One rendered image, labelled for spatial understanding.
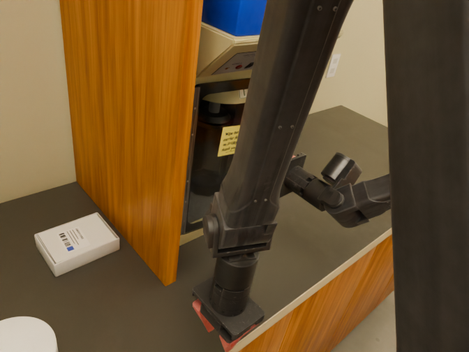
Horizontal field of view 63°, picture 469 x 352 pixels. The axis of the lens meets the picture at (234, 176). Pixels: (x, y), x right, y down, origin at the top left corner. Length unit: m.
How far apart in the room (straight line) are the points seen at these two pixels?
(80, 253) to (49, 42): 0.53
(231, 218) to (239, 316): 0.20
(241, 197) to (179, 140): 0.31
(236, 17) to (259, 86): 0.34
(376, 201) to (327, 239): 0.43
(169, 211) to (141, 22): 0.36
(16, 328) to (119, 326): 0.23
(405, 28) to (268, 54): 0.15
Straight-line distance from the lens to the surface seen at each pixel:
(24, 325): 0.73
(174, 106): 0.67
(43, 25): 1.09
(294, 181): 0.86
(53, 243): 1.01
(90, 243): 0.99
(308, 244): 1.13
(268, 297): 0.96
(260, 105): 0.33
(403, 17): 0.18
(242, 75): 0.87
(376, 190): 0.77
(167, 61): 0.67
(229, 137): 0.89
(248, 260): 0.53
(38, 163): 1.23
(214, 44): 0.69
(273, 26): 0.31
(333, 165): 0.85
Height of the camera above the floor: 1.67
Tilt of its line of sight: 33 degrees down
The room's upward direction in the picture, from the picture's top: 10 degrees clockwise
